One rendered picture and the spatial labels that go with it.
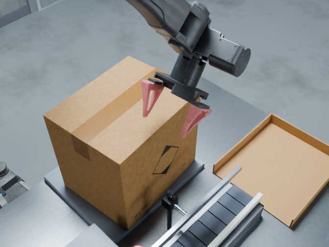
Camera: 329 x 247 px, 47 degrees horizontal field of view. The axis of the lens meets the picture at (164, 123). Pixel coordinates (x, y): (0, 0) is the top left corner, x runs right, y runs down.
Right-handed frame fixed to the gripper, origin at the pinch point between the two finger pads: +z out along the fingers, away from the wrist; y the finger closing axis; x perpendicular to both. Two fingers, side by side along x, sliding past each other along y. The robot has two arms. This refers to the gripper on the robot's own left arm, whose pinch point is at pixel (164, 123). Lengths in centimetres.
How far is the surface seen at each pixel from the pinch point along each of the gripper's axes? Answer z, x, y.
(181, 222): 20.0, 8.8, 9.6
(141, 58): 4, 184, -128
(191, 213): 18.0, 11.2, 10.1
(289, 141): -2, 56, 16
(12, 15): 18, 163, -253
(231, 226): 17.9, 18.5, 18.2
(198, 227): 22.8, 18.3, 11.1
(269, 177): 8.3, 43.1, 17.5
